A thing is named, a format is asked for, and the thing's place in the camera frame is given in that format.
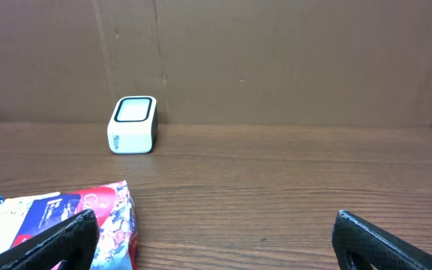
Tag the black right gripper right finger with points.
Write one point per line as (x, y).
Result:
(359, 244)

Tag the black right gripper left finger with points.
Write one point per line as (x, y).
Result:
(68, 245)

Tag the red purple Carefree pack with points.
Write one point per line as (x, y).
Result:
(116, 217)

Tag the white barcode scanner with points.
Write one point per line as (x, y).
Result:
(133, 126)

